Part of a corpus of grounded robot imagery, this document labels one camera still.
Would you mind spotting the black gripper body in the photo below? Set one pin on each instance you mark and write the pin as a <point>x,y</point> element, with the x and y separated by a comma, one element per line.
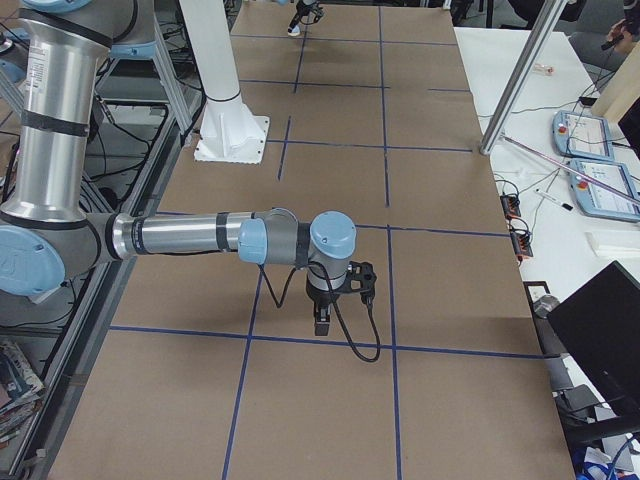
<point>318,299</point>
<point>303,9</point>

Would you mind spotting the white blue call bell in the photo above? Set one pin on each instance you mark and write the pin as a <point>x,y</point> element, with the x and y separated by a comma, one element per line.
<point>294,31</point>

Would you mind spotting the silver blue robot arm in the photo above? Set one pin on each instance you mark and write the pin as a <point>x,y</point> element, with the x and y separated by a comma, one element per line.
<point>45,236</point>

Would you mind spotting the orange black connector box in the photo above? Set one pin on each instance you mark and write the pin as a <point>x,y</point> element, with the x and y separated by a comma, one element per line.
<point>510,205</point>

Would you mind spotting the black marker pen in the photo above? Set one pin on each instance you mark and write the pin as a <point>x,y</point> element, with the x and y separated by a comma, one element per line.
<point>552,199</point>

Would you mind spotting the black monitor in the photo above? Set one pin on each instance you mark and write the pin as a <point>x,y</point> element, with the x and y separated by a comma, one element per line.
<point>599,327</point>

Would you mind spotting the lower teach pendant tablet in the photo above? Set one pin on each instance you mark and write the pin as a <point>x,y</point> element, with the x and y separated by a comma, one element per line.
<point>597,202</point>

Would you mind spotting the teach pendant tablet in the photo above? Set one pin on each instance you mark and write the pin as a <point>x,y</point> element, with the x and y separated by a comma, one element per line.
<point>583,136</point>
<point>597,202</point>

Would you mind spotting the upper teach pendant tablet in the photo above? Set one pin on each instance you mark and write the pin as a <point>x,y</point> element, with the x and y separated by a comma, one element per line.
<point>583,136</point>

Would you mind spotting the long metal reacher rod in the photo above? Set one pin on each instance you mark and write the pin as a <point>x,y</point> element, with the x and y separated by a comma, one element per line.
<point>570,170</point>

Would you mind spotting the seated person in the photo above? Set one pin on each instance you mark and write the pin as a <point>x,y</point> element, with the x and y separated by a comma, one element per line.
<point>621,34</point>

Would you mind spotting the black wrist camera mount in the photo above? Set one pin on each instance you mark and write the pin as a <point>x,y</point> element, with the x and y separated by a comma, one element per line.
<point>360,279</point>

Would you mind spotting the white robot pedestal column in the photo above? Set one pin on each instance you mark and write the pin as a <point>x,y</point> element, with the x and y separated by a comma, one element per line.
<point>229,131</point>

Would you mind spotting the aluminium frame post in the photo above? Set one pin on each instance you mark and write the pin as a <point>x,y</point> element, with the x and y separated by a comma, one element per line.
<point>542,29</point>

